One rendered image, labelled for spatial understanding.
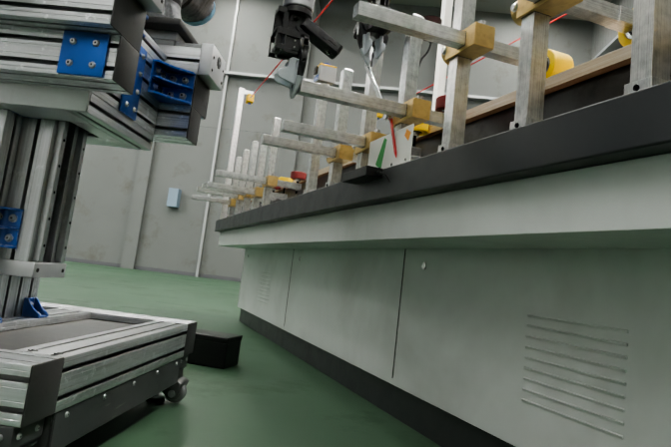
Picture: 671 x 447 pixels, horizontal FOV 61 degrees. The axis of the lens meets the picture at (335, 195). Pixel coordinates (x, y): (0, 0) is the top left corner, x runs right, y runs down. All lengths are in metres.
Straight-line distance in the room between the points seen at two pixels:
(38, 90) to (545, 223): 1.01
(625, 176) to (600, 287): 0.34
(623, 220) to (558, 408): 0.50
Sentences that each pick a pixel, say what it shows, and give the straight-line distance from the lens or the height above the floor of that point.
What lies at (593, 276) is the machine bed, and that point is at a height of 0.47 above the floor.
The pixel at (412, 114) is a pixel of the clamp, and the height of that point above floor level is 0.83.
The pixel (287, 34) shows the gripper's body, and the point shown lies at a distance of 1.38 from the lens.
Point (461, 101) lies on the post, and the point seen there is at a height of 0.82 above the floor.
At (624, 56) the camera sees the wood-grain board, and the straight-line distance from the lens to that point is 1.22.
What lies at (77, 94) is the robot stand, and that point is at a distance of 1.29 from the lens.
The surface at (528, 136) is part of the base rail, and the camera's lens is 1.00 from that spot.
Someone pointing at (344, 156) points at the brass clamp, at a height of 0.80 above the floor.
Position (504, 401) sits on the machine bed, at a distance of 1.38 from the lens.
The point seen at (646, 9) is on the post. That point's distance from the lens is 0.93.
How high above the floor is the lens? 0.41
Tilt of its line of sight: 8 degrees up
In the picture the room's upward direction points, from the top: 7 degrees clockwise
